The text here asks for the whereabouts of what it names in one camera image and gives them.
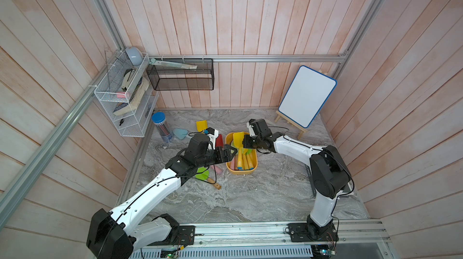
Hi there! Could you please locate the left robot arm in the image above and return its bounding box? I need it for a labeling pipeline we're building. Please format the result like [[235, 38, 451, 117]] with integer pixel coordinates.
[[86, 133, 238, 259]]

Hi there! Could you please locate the yellow square shovel wooden handle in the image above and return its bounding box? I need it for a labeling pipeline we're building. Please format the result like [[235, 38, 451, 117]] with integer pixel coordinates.
[[196, 120, 208, 132]]

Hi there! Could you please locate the light green box on basket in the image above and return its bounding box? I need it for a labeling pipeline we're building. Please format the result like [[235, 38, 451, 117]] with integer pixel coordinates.
[[150, 58, 197, 70]]

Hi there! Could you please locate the large yellow plastic scoop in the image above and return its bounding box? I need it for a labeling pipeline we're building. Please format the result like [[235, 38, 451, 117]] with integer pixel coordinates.
[[233, 132, 245, 154]]

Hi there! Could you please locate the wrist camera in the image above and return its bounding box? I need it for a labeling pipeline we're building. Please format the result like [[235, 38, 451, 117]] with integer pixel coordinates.
[[203, 127, 219, 150], [247, 122, 256, 137]]

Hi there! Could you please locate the grey round bowl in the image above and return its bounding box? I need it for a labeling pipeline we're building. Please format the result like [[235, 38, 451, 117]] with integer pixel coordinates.
[[125, 47, 143, 67]]

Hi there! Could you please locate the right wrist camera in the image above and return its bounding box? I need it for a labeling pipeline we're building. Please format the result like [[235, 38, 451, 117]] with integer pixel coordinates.
[[247, 122, 256, 137]]

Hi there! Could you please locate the light blue plastic shovel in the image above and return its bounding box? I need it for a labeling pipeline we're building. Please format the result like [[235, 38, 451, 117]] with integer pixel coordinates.
[[172, 128, 191, 140]]

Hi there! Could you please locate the green pointed shovel yellow handle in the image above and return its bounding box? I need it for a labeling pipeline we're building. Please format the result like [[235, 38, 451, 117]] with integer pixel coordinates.
[[247, 149, 254, 170]]

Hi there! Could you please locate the purple shovel pink handle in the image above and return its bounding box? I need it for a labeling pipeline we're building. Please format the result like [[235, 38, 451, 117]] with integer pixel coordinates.
[[229, 157, 236, 171], [212, 165, 223, 175]]

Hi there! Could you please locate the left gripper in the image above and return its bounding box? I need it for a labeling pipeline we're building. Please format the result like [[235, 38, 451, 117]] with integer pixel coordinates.
[[196, 144, 238, 167]]

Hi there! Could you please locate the light green shovel wooden handle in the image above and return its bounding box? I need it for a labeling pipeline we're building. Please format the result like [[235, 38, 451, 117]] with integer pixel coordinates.
[[234, 150, 243, 171]]

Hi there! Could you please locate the yellow plastic storage box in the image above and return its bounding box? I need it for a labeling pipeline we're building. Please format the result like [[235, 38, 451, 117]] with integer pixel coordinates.
[[226, 149, 258, 175]]

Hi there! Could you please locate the black wire basket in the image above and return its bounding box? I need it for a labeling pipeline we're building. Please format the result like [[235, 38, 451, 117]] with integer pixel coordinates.
[[146, 57, 215, 91]]

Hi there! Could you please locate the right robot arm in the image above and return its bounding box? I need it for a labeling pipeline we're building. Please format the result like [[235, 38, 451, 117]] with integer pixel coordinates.
[[243, 119, 354, 229]]

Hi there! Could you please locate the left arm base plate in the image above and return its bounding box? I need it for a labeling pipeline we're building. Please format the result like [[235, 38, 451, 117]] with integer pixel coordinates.
[[149, 225, 195, 246]]

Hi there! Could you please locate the white board blue frame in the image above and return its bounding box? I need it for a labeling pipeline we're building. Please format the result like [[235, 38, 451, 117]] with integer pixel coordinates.
[[278, 65, 337, 129]]

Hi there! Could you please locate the white wire shelf rack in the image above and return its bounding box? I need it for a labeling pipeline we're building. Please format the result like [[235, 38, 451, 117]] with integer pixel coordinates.
[[94, 51, 159, 138]]

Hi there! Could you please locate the red square shovel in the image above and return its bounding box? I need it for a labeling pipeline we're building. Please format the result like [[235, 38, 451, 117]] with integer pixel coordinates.
[[215, 134, 224, 147]]

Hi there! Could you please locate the yellow scoop shovel yellow handle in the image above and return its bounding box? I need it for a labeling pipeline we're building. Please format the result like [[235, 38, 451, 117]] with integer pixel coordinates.
[[242, 149, 250, 170]]

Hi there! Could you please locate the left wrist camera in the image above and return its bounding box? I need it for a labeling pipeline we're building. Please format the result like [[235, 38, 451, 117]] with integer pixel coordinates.
[[203, 127, 219, 150]]

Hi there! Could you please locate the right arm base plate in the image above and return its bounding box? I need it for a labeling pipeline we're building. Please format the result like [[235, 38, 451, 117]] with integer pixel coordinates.
[[285, 222, 339, 243]]

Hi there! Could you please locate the aluminium front rail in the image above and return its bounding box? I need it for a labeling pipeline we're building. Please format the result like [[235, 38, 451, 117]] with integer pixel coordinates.
[[91, 218, 391, 251]]

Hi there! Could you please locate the wooden easel stand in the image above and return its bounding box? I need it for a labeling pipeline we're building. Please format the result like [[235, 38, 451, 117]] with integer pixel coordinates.
[[275, 111, 308, 140]]

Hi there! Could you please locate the blue lid pencil jar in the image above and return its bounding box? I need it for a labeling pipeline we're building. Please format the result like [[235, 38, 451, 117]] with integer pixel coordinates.
[[151, 112, 173, 143]]

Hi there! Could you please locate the book on wire shelf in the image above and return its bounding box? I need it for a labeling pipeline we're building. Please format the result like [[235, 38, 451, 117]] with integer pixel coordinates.
[[113, 77, 150, 116]]

